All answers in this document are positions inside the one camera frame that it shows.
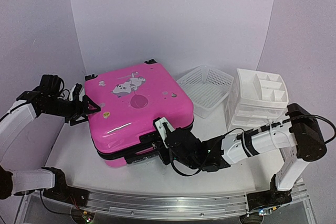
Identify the pink cartoon suitcase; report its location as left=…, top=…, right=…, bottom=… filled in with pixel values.
left=85, top=59, right=194, bottom=168

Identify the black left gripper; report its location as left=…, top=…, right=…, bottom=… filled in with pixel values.
left=43, top=94, right=100, bottom=126

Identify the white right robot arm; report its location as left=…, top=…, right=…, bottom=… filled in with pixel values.
left=150, top=103, right=335, bottom=212

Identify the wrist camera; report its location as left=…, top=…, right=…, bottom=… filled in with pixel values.
left=154, top=117, right=175, bottom=147
left=68, top=83, right=83, bottom=101

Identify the white drawer desk organizer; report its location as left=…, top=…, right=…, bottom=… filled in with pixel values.
left=225, top=69, right=289, bottom=130

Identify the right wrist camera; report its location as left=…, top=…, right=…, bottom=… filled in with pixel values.
left=154, top=117, right=175, bottom=147

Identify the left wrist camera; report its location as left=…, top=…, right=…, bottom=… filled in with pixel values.
left=68, top=83, right=83, bottom=101

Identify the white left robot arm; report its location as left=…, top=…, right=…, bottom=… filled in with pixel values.
left=1, top=74, right=101, bottom=201

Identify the white plastic mesh basket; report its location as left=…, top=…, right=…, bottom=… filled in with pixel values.
left=177, top=65, right=234, bottom=118

